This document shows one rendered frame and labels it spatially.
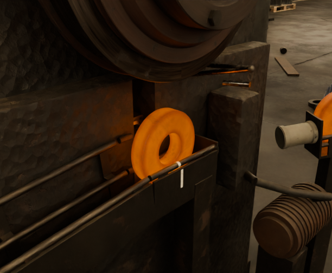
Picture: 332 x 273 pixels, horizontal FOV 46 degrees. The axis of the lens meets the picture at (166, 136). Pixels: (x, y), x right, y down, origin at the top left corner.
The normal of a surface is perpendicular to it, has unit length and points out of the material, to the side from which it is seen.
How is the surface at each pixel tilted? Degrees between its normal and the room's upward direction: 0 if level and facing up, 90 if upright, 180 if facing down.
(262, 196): 0
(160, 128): 90
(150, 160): 90
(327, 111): 90
